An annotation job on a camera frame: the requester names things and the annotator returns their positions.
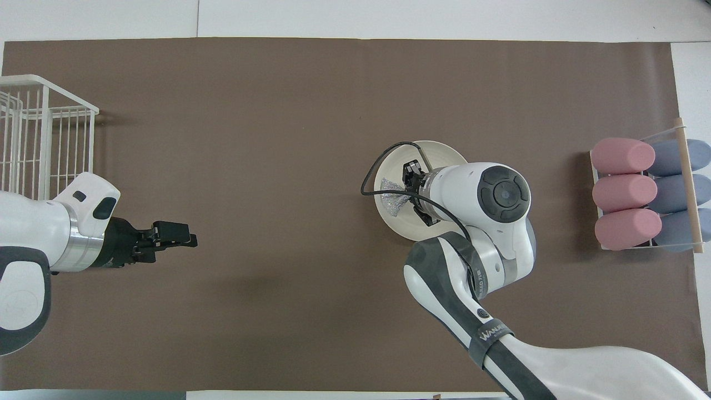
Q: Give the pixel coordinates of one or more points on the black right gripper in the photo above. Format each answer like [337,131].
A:
[412,175]

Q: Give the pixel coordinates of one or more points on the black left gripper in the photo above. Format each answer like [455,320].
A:
[122,244]

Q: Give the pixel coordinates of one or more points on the silver mesh scrubber sponge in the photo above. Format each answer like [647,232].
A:
[393,195]

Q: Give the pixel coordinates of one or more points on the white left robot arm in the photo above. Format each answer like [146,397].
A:
[33,233]

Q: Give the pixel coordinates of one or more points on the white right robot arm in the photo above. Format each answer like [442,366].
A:
[500,194]

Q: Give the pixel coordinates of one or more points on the cream round plate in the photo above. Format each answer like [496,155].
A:
[444,158]

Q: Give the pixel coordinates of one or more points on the brown table mat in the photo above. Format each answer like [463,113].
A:
[278,139]

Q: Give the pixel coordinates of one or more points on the pink cup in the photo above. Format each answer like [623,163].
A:
[623,193]
[622,155]
[627,229]

